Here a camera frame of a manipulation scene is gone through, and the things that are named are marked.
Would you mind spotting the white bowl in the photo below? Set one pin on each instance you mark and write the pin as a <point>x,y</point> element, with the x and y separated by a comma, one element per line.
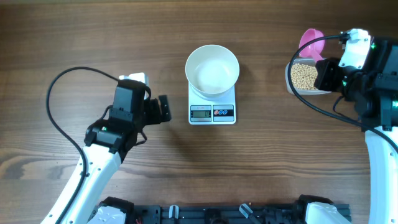
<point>212,70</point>

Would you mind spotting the pink plastic scoop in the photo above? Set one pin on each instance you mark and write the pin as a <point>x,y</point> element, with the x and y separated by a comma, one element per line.
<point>313,50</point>

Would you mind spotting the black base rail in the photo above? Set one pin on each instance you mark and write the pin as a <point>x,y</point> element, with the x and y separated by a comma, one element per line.
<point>155,214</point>

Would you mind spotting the soybeans in container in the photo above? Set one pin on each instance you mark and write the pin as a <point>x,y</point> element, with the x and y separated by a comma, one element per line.
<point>303,76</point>

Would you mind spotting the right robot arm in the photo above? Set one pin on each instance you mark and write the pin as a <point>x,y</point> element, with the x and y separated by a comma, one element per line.
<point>366,74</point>

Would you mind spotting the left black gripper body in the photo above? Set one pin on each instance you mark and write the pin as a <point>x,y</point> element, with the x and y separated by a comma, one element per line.
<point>149,116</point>

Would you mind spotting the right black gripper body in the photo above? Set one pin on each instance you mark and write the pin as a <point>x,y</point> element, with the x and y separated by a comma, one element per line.
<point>332,76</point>

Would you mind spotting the clear plastic container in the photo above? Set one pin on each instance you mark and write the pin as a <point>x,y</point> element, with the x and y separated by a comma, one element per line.
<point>310,62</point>

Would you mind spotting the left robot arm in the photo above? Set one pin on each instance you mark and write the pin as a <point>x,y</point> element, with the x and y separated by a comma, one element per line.
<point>107,142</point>

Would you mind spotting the white digital kitchen scale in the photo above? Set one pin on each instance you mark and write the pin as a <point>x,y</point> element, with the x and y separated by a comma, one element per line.
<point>218,110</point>

